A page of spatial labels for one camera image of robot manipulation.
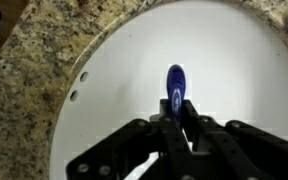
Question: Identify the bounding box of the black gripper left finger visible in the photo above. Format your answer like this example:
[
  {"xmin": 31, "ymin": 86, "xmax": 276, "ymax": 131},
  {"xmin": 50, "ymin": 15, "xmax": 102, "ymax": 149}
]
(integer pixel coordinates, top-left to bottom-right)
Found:
[{"xmin": 65, "ymin": 98, "xmax": 199, "ymax": 180}]

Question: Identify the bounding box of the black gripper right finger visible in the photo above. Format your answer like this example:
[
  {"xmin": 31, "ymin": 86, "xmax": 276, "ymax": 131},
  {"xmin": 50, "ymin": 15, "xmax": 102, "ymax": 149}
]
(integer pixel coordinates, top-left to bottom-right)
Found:
[{"xmin": 182, "ymin": 98, "xmax": 288, "ymax": 180}]

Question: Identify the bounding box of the white oval sink basin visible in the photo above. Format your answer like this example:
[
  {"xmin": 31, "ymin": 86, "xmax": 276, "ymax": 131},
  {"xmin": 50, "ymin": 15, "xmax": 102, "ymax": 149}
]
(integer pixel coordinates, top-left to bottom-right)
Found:
[{"xmin": 48, "ymin": 0, "xmax": 288, "ymax": 180}]

